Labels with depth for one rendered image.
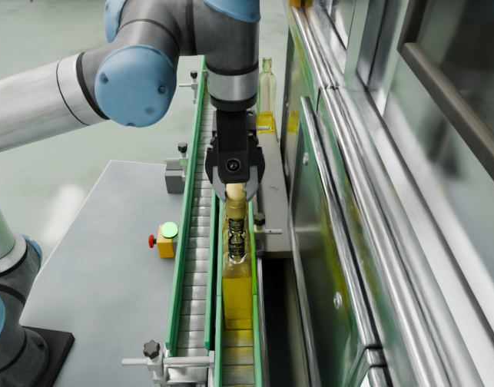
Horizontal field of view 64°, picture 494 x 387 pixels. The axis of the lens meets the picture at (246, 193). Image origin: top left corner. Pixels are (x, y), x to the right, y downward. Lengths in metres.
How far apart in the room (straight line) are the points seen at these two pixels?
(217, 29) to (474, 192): 0.35
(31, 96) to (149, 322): 0.74
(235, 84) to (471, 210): 0.35
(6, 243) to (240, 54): 0.62
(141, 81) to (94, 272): 0.88
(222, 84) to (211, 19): 0.09
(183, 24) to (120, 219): 0.90
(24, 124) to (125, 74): 0.14
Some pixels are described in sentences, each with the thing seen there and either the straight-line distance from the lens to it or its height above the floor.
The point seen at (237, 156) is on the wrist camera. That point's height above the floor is 1.33.
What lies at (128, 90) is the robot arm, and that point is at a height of 1.49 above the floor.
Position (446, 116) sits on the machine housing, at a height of 1.51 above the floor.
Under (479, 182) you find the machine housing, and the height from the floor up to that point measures 1.50.
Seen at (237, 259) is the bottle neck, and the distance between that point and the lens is 0.72.
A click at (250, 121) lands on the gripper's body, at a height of 1.32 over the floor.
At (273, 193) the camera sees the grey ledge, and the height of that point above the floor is 0.88.
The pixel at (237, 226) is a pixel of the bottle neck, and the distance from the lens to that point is 0.74.
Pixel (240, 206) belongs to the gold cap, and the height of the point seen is 1.18.
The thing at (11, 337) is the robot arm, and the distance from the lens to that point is 0.96.
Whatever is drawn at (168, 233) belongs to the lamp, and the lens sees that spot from 1.13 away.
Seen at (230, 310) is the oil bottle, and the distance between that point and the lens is 0.83.
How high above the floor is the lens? 1.67
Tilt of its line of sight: 43 degrees down
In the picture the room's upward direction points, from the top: straight up
